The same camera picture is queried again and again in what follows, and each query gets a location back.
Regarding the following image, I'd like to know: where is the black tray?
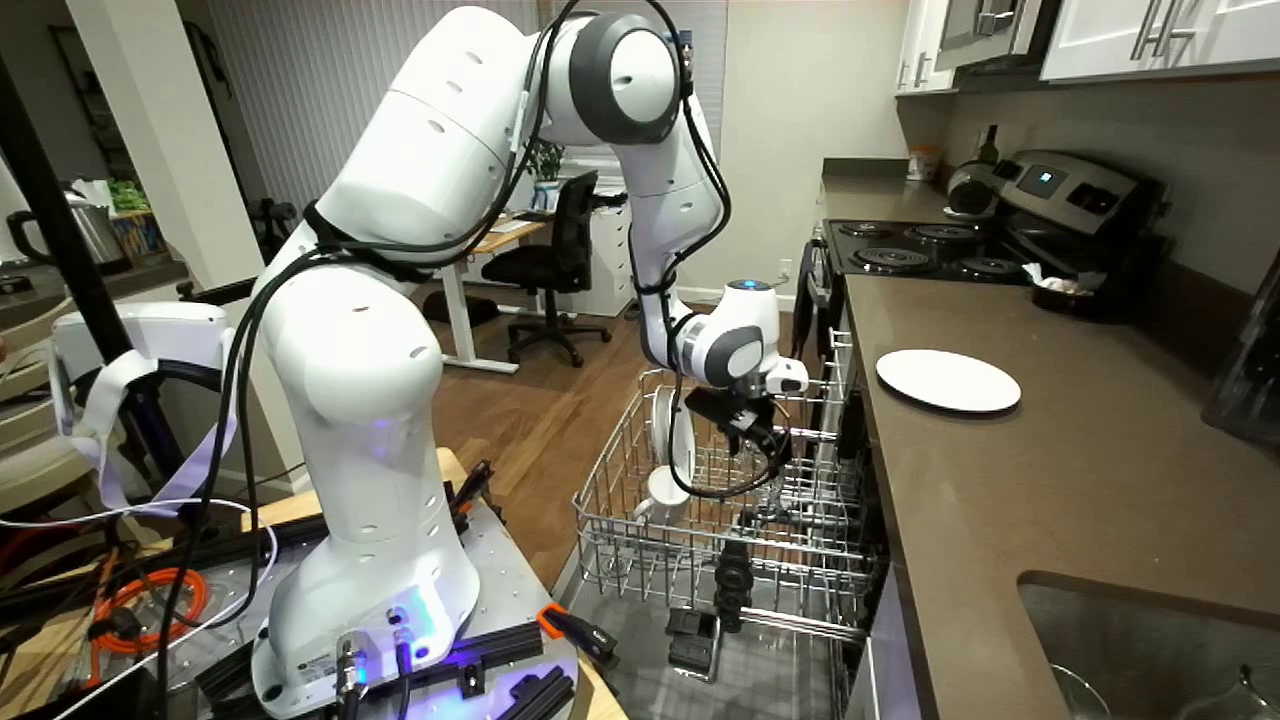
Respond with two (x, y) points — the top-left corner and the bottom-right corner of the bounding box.
(1033, 270), (1136, 327)

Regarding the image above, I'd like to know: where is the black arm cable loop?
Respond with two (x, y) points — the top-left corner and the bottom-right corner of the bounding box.
(492, 0), (735, 303)

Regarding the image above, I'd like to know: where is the small black clamp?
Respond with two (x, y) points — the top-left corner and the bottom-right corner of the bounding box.
(447, 456), (498, 524)

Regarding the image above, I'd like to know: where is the orange cable reel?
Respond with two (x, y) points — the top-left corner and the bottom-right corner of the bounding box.
(79, 560), (220, 667)

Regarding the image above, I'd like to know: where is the black office chair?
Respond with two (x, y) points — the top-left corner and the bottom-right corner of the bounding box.
(474, 167), (630, 370)

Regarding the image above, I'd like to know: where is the lavender flat strap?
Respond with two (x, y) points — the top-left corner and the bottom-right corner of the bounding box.
(49, 349), (252, 527)

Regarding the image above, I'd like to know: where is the white upper cabinet with handles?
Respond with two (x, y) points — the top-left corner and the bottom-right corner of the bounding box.
(1037, 0), (1280, 88)

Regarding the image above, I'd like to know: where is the narrow white upper cabinet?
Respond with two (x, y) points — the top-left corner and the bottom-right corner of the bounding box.
(890, 0), (960, 95)

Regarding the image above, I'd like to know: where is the black bar clamp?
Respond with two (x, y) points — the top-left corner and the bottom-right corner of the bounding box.
(443, 616), (551, 695)
(492, 658), (579, 720)

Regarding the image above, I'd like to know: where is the metal robot mounting table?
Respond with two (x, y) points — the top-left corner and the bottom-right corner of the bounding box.
(0, 443), (634, 720)

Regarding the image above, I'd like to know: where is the black rack fitting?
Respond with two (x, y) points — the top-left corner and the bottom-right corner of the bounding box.
(711, 535), (760, 633)

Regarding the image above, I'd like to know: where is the black kettle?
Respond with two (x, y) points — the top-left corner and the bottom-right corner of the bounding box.
(940, 118), (1012, 222)

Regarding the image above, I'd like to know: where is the black plastic block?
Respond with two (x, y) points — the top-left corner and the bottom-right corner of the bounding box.
(664, 605), (727, 677)

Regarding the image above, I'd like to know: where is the wire dishwasher rack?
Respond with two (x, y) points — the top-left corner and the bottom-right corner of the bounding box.
(568, 364), (890, 649)

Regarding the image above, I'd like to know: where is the black orange clamp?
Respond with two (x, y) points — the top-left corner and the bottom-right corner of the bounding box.
(534, 601), (622, 670)

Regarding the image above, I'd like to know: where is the white mug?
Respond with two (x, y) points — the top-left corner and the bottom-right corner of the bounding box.
(627, 459), (699, 527)

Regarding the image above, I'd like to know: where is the cluttered bookshelf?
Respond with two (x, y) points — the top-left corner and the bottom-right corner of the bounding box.
(53, 164), (171, 275)

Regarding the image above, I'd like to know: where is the white crumpled paper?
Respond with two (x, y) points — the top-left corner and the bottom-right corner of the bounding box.
(1019, 255), (1111, 301)

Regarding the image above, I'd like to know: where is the wooden board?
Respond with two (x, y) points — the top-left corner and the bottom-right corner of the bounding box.
(234, 443), (472, 541)

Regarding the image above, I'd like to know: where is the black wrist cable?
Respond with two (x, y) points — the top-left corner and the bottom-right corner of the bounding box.
(659, 379), (792, 505)

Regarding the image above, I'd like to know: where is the dark range hood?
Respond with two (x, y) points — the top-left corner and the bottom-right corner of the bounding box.
(935, 0), (1068, 73)

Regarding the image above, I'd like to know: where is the black cable bundle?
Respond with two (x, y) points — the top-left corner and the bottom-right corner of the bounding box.
(142, 195), (417, 720)

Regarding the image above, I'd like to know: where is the stainless dishwasher door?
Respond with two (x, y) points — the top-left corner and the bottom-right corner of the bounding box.
(551, 555), (890, 720)

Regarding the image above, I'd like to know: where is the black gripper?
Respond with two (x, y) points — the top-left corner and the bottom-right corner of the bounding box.
(684, 374), (800, 483)

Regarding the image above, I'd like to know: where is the clear wine glass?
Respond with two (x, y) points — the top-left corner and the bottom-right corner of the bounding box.
(727, 468), (795, 542)

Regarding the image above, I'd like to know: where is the white drawer unit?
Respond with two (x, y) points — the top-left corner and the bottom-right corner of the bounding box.
(584, 193), (653, 319)

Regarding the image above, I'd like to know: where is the white desk wooden top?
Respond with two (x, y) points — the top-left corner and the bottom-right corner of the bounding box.
(419, 210), (565, 379)

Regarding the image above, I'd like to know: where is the black stand pole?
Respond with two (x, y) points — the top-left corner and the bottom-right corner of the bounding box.
(0, 53), (182, 493)

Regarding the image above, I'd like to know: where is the steel kitchen sink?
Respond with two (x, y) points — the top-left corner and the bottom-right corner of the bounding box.
(1015, 568), (1280, 720)

